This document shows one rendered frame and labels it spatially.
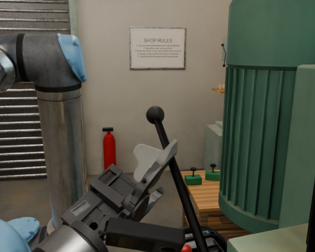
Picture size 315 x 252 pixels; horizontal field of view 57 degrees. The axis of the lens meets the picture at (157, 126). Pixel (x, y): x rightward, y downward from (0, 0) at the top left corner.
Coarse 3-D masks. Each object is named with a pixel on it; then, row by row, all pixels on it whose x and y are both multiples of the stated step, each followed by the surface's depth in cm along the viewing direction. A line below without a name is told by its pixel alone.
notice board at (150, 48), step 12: (132, 36) 320; (144, 36) 321; (156, 36) 323; (168, 36) 325; (180, 36) 327; (132, 48) 323; (144, 48) 324; (156, 48) 326; (168, 48) 328; (180, 48) 330; (132, 60) 326; (144, 60) 328; (156, 60) 330; (168, 60) 332; (180, 60) 334
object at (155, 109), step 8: (152, 112) 54; (160, 112) 54; (152, 120) 54; (160, 120) 54; (160, 128) 52; (160, 136) 51; (176, 168) 46; (176, 176) 45; (176, 184) 44; (184, 184) 44; (184, 192) 43; (184, 200) 42; (184, 208) 42; (192, 208) 41; (192, 216) 40; (192, 224) 40; (192, 232) 39; (200, 232) 39; (200, 240) 38; (200, 248) 37
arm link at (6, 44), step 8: (0, 40) 65; (8, 40) 66; (0, 48) 63; (8, 48) 65; (0, 56) 62; (8, 56) 64; (0, 64) 62; (8, 64) 64; (16, 64) 66; (0, 72) 61; (8, 72) 64; (16, 72) 67; (0, 80) 60; (8, 80) 65; (16, 80) 69; (0, 88) 61; (8, 88) 67
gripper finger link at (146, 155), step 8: (144, 144) 47; (168, 144) 47; (176, 144) 48; (136, 152) 47; (144, 152) 47; (152, 152) 47; (160, 152) 46; (168, 152) 46; (144, 160) 47; (152, 160) 46; (160, 160) 45; (168, 160) 46; (136, 168) 46; (144, 168) 46; (136, 176) 46; (152, 184) 45
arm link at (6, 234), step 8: (0, 224) 25; (8, 224) 26; (0, 232) 25; (8, 232) 25; (16, 232) 26; (0, 240) 24; (8, 240) 24; (16, 240) 25; (24, 240) 28; (0, 248) 24; (8, 248) 24; (16, 248) 24; (24, 248) 25
